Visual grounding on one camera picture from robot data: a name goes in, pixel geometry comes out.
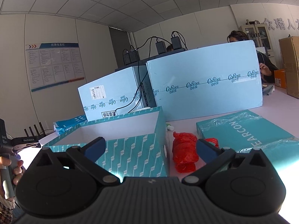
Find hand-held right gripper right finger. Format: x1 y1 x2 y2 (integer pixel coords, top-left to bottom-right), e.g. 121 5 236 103
182 139 272 187

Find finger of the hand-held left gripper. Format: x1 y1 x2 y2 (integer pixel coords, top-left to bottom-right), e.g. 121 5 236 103
13 143 42 152

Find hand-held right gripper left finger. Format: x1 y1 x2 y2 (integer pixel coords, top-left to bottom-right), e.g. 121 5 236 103
30 136 121 187

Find red plastic bag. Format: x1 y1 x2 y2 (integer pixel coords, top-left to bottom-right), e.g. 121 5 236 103
172 132 219 173

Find clear plastic wrap strip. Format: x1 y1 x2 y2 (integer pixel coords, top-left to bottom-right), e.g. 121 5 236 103
200 118 236 132
237 136 299 155

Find teal box lid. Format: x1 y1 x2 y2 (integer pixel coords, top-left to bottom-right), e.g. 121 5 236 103
196 110 299 161

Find teal patterned box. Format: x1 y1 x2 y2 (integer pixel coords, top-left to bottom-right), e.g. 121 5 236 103
42 106 170 178

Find person's left forearm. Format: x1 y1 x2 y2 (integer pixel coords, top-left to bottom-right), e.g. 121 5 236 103
0 192 16 224

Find light pink desktop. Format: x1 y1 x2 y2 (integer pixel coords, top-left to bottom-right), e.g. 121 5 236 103
16 84 299 175

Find person's left hand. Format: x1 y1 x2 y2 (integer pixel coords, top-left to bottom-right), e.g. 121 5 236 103
0 155 24 186

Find black router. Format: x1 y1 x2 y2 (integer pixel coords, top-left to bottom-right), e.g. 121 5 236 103
23 121 55 139

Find teal deli package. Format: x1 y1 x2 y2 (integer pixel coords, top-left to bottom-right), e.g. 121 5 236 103
53 115 88 135

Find light blue carton with label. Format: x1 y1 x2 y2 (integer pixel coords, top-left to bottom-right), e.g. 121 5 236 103
78 66 157 122

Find large light blue carton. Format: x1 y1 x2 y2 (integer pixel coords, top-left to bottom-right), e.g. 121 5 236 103
146 40 263 122

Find orange box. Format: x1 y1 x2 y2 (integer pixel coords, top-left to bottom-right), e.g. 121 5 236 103
274 69 287 89

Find grey door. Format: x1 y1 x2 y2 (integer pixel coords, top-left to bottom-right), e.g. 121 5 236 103
109 27 135 71

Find brown cardboard box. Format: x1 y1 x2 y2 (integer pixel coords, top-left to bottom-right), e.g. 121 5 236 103
279 36 299 98

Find grey metal cabinet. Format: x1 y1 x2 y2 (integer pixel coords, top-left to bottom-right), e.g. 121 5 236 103
242 23 274 54

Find black cable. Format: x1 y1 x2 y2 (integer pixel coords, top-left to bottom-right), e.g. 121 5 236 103
109 61 143 118

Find wall notice board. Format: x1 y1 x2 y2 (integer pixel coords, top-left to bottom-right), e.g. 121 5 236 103
25 43 85 92

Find black chargers with cables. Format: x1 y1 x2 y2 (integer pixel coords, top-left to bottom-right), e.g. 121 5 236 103
114 48 187 73

